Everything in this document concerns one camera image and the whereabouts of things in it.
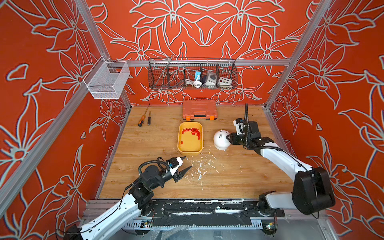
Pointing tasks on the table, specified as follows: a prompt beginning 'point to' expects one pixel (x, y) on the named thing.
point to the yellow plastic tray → (190, 138)
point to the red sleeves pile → (194, 131)
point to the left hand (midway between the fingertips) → (187, 160)
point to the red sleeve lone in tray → (181, 142)
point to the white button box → (224, 81)
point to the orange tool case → (199, 109)
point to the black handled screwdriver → (149, 119)
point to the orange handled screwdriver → (143, 117)
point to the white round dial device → (211, 79)
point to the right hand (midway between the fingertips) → (226, 136)
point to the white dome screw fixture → (220, 140)
